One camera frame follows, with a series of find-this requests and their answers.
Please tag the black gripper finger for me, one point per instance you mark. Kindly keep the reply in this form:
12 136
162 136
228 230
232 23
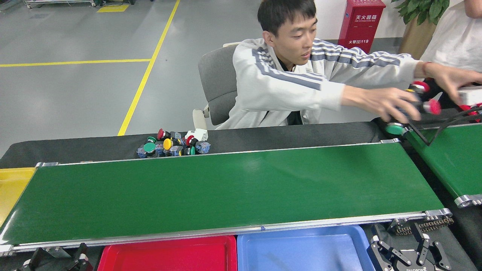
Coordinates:
34 259
81 256

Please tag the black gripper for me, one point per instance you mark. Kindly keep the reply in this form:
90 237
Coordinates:
416 268

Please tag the yellow plastic tray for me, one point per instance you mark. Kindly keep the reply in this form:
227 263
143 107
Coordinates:
11 188

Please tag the red plastic tray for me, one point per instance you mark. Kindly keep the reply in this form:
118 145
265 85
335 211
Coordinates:
169 256

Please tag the short green conveyor belt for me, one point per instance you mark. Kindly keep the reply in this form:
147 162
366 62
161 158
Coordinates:
452 162

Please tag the blue plastic tray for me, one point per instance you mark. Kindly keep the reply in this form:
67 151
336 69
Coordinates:
301 252

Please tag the long green conveyor belt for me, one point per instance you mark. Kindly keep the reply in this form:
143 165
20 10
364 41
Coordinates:
226 188

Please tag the seated person's right hand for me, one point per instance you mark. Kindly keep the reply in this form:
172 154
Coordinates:
391 103

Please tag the seated person's left hand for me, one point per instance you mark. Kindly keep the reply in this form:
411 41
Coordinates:
450 79

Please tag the tan plant pot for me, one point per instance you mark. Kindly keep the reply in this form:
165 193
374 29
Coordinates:
414 41

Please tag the seated person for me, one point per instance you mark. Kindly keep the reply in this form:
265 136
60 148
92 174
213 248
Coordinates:
271 82

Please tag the standing person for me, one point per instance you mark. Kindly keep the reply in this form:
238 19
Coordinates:
459 41

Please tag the grey office chair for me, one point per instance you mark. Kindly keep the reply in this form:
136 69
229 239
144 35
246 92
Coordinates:
218 82

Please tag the red fire extinguisher box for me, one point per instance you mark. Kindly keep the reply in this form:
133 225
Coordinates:
361 26

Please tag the green leafy plant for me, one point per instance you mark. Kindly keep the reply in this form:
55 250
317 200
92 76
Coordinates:
421 9

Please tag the metal rack on wheels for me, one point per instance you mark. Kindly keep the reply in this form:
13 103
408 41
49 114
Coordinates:
56 3

